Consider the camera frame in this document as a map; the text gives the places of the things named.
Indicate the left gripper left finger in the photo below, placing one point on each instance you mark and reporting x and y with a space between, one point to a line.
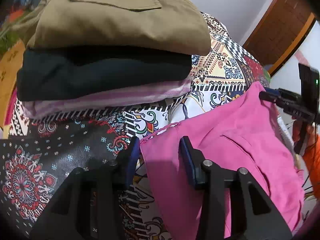
86 205

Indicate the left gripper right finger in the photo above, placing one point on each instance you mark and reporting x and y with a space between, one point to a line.
253 214

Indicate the pink pants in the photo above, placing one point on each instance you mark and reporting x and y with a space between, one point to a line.
241 133

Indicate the orange sleeve forearm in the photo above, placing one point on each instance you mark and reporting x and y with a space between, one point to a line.
311 159

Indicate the right hand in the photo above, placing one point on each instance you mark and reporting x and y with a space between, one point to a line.
304 136

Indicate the patchwork patterned bedspread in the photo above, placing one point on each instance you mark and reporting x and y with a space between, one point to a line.
39 154

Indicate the brown wooden door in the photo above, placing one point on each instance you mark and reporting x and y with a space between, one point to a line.
281 30

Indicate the folded lilac striped garment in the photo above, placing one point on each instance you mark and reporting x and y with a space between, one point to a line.
113 98

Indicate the folded black garment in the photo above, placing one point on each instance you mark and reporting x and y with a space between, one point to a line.
75 71

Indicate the folded khaki pants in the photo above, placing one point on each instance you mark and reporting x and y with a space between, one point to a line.
172 25

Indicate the pile of clothes bundle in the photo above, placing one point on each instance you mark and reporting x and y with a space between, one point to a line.
19 7

